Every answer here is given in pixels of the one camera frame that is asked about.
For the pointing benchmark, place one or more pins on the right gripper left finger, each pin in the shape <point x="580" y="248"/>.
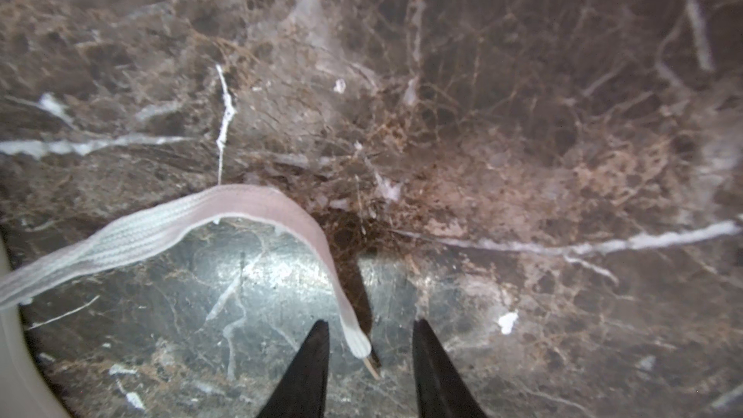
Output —
<point x="302" y="390"/>

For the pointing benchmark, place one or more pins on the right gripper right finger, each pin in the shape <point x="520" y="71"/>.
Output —
<point x="440" y="390"/>

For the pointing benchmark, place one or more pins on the white shoelace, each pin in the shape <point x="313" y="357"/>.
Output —
<point x="150" y="232"/>

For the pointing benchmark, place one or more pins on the cream white sneaker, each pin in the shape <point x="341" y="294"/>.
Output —
<point x="24" y="392"/>

